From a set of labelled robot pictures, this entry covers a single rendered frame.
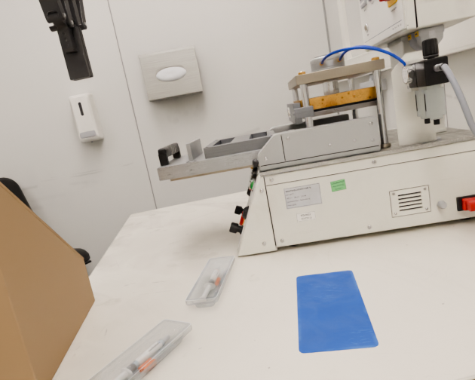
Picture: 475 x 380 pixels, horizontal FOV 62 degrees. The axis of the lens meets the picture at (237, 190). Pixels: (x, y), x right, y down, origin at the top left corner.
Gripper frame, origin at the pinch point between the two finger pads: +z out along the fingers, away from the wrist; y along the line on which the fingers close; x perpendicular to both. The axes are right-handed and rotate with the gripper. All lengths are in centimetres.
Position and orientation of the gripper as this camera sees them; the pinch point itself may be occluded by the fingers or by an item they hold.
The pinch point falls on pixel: (75, 54)
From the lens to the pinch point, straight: 65.6
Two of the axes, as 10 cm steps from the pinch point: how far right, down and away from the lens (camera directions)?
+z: 1.9, 9.6, 1.9
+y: -0.9, 2.1, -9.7
